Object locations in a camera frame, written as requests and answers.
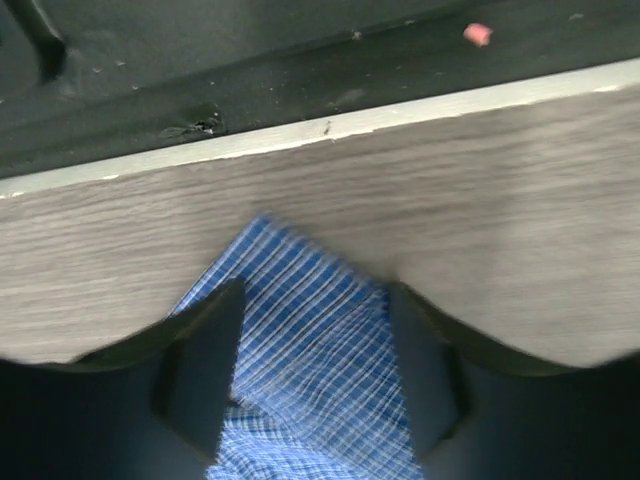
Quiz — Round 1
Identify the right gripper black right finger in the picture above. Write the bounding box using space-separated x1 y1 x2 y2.
388 283 639 479

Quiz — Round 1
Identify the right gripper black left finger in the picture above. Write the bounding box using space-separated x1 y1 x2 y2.
1 280 245 479

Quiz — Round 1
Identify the blue checked long sleeve shirt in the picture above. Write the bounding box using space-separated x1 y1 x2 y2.
178 216 423 479

